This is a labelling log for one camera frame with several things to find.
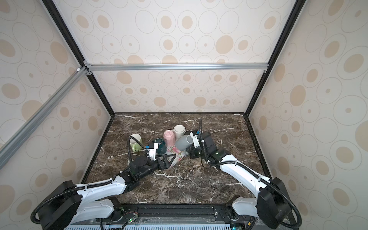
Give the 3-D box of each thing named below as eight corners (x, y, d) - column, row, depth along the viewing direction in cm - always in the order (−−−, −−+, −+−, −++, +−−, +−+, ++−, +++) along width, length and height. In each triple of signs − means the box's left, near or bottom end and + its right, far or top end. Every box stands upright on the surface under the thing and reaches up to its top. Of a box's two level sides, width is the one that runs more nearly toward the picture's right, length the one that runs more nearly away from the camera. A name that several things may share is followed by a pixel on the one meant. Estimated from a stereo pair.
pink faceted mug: (165, 147, 102) (163, 138, 93) (166, 139, 106) (164, 130, 97) (175, 147, 102) (174, 138, 93) (175, 139, 106) (174, 130, 98)
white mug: (174, 141, 105) (173, 134, 99) (174, 131, 111) (173, 124, 104) (185, 141, 105) (184, 134, 99) (185, 131, 111) (185, 124, 104)
